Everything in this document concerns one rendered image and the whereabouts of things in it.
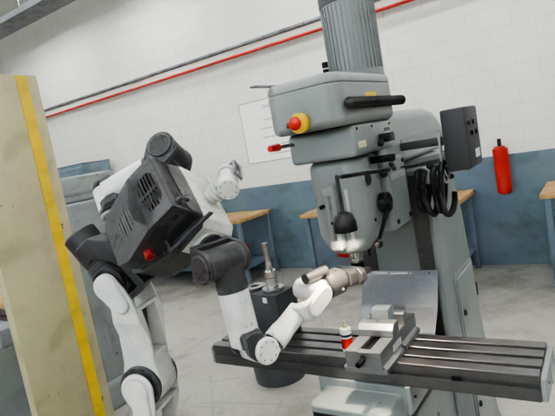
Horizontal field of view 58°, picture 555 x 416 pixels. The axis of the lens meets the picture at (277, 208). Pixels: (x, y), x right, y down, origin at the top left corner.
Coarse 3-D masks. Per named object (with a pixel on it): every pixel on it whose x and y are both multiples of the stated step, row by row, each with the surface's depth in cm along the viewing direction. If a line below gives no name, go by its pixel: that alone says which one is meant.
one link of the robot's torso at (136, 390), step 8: (128, 376) 161; (136, 376) 160; (128, 384) 160; (136, 384) 159; (144, 384) 159; (176, 384) 176; (128, 392) 160; (136, 392) 160; (144, 392) 159; (152, 392) 160; (168, 392) 175; (176, 392) 176; (128, 400) 161; (136, 400) 160; (144, 400) 159; (152, 400) 160; (160, 400) 170; (168, 400) 170; (176, 400) 175; (136, 408) 160; (144, 408) 160; (152, 408) 160; (160, 408) 165; (168, 408) 174; (176, 408) 176
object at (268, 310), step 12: (252, 288) 203; (264, 288) 200; (276, 288) 197; (288, 288) 199; (252, 300) 201; (264, 300) 196; (276, 300) 192; (288, 300) 198; (264, 312) 197; (276, 312) 193; (264, 324) 199
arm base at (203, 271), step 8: (216, 240) 146; (224, 240) 147; (232, 240) 146; (240, 240) 145; (192, 248) 140; (200, 248) 141; (208, 248) 144; (248, 248) 144; (192, 256) 140; (200, 256) 136; (208, 256) 136; (248, 256) 143; (192, 264) 139; (200, 264) 136; (208, 264) 135; (248, 264) 144; (192, 272) 142; (200, 272) 137; (208, 272) 135; (200, 280) 138; (208, 280) 136
